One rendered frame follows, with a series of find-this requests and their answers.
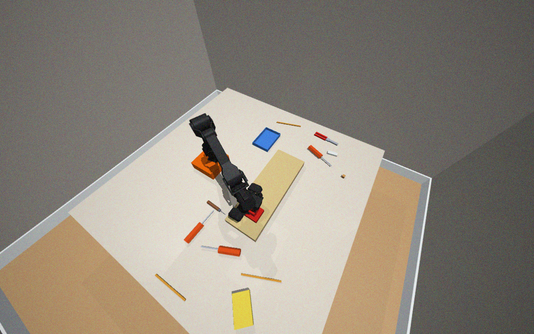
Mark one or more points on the brown-handled awl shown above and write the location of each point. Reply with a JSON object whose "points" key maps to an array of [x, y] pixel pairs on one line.
{"points": [[214, 206]]}

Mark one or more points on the orange-handled awl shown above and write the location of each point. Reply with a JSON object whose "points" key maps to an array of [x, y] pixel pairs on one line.
{"points": [[317, 153], [194, 232], [226, 250]]}

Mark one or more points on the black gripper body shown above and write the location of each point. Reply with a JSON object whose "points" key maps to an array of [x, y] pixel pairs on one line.
{"points": [[238, 214]]}

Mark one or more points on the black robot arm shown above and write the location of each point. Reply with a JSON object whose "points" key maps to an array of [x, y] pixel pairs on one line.
{"points": [[203, 127]]}

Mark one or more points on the blue shallow tray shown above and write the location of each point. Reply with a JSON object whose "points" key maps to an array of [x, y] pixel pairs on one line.
{"points": [[266, 139]]}

